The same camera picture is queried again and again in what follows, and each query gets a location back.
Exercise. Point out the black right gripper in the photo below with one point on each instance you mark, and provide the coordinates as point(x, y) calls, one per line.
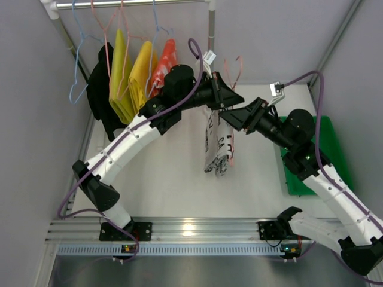
point(251, 114)

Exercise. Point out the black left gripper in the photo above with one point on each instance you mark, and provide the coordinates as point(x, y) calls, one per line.
point(215, 91)

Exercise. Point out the pink wire hanger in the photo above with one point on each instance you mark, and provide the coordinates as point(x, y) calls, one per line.
point(232, 85)

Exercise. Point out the newsprint pattern trousers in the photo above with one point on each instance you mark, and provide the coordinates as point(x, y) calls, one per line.
point(219, 144)

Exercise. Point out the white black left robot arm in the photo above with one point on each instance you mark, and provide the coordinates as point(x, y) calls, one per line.
point(181, 91)

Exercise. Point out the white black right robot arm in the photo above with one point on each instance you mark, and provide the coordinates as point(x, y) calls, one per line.
point(359, 241)

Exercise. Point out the blue hanger with red garment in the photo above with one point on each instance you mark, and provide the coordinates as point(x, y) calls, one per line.
point(169, 31)

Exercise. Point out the pink hanger with yellow-green garment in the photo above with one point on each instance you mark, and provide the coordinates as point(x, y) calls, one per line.
point(105, 27)

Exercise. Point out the pink hanger with yellow garment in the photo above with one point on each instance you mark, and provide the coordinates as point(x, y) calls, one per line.
point(127, 42)

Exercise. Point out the red white patterned garment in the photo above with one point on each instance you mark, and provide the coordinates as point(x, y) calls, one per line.
point(168, 59)

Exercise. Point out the yellow garment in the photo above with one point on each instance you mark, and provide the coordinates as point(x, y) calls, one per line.
point(142, 70)

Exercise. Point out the yellow-green garment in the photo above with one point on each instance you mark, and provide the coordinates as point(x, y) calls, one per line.
point(123, 108)

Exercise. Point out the black garment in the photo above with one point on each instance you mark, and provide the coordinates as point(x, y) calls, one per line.
point(98, 97)

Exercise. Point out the white clothes rack stand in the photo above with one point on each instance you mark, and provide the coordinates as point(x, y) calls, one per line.
point(52, 8)

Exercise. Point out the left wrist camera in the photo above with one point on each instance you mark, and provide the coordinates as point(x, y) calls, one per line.
point(209, 57)

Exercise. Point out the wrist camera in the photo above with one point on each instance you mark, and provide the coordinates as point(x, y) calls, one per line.
point(277, 91)
point(209, 57)

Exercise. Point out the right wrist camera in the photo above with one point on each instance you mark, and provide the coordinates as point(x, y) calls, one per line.
point(277, 91)

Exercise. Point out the light blue wire hanger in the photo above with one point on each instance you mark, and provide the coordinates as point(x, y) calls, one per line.
point(75, 94)

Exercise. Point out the aluminium corner frame post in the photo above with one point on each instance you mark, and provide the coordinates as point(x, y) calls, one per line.
point(339, 33)

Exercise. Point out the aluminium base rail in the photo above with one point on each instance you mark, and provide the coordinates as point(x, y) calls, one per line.
point(86, 229)

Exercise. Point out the grey slotted cable duct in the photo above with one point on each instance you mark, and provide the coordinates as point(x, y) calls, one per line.
point(161, 249)

